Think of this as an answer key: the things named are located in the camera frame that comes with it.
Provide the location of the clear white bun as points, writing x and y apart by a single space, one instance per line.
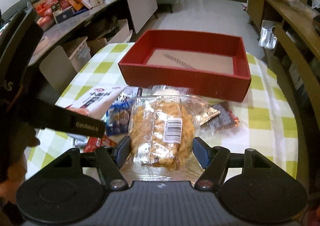
168 90

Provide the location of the long grey sideboard counter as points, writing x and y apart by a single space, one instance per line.
58 31

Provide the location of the silver foil bag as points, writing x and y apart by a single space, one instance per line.
267 38

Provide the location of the red Trolli gummy bag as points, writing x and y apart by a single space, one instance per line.
94 143

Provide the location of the red cardboard tray box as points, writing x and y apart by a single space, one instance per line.
210 64

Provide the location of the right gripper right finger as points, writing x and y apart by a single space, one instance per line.
202 152

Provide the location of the clear bag fried snack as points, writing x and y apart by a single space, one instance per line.
162 129

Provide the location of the green white checkered tablecloth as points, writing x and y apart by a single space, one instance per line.
267 122

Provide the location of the blue coconut snack packet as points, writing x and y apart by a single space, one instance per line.
118 118

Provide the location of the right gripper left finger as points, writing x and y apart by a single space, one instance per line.
121 151

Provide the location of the gold coffee sachet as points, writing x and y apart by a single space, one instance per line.
208 114

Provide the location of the white red noodle snack pack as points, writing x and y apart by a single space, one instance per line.
96 101

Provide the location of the dark brown snack packet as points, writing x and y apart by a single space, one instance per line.
225 120

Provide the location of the beige chair back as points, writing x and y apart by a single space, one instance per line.
58 69

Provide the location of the cardboard box under counter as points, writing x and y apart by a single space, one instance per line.
78 52

